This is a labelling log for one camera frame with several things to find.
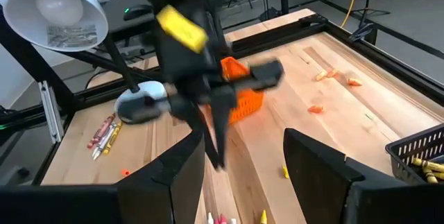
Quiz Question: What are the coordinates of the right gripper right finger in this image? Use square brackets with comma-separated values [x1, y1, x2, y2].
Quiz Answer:
[282, 128, 444, 224]

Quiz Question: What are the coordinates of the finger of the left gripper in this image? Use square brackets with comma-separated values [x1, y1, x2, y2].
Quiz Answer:
[212, 90, 239, 168]
[168, 94, 223, 170]

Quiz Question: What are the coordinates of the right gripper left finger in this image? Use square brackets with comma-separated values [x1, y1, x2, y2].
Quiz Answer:
[0, 129, 206, 224]

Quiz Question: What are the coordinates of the orange plastic basket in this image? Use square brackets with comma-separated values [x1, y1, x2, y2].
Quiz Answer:
[204, 56, 265, 126]

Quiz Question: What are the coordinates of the yellow tape label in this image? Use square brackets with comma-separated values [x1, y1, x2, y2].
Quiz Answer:
[155, 4, 210, 54]

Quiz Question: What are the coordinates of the black computer mouse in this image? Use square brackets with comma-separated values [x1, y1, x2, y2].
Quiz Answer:
[123, 3, 153, 22]

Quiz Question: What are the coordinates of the grey side desk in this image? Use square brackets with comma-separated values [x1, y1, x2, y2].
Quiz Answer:
[99, 0, 160, 50]

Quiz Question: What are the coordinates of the black plastic basket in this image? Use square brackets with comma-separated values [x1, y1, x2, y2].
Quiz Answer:
[384, 123, 444, 187]

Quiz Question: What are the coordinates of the white desk lamp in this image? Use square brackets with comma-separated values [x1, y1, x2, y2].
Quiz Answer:
[2, 0, 169, 125]

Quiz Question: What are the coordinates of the black tripod stand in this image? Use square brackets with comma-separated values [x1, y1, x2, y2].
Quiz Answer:
[348, 0, 392, 43]

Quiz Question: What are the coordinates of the silver metal bracket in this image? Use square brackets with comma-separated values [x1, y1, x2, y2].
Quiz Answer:
[37, 80, 65, 145]

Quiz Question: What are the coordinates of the black aluminium table frame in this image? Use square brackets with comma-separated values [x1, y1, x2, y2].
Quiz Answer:
[33, 12, 444, 187]

